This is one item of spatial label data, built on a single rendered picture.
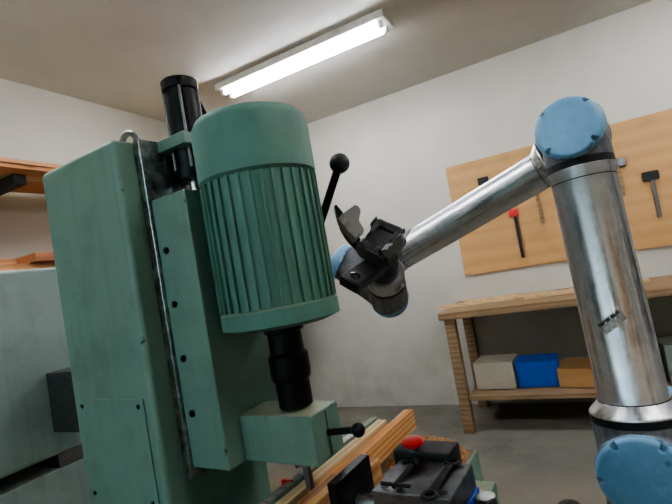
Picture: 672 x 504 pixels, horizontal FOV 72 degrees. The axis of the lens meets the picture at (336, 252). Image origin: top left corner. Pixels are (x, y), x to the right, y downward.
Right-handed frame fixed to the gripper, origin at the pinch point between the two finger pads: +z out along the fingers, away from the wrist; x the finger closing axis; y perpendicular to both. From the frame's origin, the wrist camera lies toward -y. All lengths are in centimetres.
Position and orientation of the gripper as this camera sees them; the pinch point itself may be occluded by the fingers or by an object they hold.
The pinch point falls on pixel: (364, 221)
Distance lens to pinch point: 85.4
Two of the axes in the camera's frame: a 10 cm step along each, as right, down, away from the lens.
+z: -2.0, -5.5, -8.1
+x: 7.9, 4.0, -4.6
